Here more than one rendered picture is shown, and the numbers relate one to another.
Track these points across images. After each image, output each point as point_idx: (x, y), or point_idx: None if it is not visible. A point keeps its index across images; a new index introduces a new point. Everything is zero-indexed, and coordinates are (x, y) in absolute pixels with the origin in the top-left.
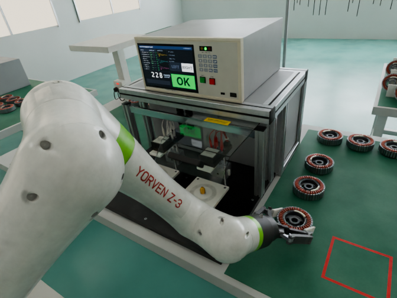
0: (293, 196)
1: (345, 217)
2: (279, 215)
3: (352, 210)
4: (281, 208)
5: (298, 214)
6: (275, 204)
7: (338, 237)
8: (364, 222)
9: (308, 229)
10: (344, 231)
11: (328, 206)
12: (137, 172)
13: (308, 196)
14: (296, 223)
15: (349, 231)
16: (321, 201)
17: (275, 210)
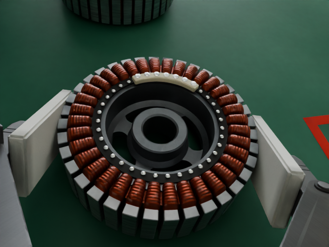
0: (80, 25)
1: (273, 37)
2: (73, 147)
3: (269, 11)
4: (63, 96)
5: (154, 90)
6: (20, 87)
7: (319, 113)
8: (319, 30)
9: (289, 154)
10: (312, 82)
11: (207, 19)
12: None
13: (138, 1)
14: (179, 141)
15: (321, 75)
16: (178, 12)
17: (38, 131)
